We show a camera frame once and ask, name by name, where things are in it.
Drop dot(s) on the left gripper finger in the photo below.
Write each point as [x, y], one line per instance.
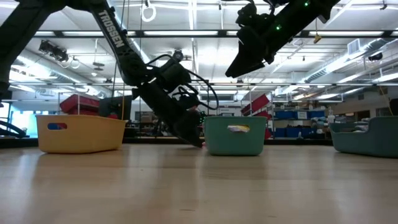
[189, 127]

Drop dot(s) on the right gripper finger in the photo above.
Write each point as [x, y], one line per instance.
[245, 62]

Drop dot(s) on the teal green plastic bin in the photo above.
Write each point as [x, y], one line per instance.
[217, 143]

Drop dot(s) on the yellow plastic bin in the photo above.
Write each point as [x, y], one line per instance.
[87, 137]

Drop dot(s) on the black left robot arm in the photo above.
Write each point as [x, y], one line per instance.
[115, 37]

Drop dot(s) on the black room monitor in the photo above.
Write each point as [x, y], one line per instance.
[113, 107]

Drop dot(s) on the blue storage bin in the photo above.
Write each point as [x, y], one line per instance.
[295, 132]
[283, 115]
[315, 114]

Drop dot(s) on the small black dome device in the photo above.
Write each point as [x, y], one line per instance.
[375, 57]

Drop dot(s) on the white bottle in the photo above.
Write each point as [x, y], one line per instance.
[331, 118]

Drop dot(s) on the dark blue plastic bin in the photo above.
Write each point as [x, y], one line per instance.
[367, 143]

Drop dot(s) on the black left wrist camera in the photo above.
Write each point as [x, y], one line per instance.
[186, 101]

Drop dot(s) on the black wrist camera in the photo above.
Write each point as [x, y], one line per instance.
[186, 101]
[247, 15]

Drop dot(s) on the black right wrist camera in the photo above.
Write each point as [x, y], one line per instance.
[247, 15]

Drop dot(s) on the black aluminium rig frame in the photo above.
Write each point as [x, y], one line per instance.
[140, 141]

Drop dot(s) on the black round camera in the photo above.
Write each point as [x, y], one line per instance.
[178, 53]

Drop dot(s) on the silver ceiling duct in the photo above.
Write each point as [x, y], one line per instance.
[342, 62]

